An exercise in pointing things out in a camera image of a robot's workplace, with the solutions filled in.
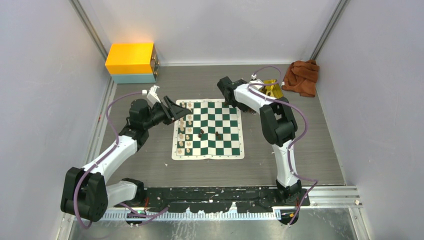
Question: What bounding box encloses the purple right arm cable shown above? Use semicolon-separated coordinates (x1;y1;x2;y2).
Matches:
246;65;320;226

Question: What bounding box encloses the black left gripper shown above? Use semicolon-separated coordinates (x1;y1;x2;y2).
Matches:
142;96;190;129

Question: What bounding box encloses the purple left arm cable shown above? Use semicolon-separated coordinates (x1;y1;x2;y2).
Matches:
72;91;170;230

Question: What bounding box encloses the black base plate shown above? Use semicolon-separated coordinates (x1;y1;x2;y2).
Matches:
124;186;307;214

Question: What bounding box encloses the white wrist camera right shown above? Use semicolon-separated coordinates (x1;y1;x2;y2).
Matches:
249;73;264;88

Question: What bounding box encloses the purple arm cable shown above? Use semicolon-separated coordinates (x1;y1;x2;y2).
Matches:
72;91;170;230
246;65;320;226

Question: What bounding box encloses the aluminium frame rail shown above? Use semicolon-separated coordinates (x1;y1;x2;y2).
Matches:
61;186;363;222

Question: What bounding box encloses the gold metal tin tray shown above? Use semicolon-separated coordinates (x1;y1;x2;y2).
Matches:
243;79;284;115

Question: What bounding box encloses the brown crumpled cloth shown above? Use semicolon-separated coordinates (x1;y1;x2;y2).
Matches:
281;59;320;98

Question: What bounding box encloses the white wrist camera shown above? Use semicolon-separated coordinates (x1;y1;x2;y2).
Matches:
249;73;264;88
141;84;162;105

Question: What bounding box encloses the yellow and teal box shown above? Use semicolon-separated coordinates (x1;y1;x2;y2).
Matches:
105;42;160;84

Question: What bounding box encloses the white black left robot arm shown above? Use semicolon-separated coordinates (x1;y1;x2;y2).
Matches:
60;96;192;222

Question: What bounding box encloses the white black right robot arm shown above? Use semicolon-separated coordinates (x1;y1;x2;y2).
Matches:
217;76;302;206

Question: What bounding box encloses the green white chess mat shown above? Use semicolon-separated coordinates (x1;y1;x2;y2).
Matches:
171;98;245;161

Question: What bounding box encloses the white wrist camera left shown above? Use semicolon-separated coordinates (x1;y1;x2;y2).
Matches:
141;84;162;105

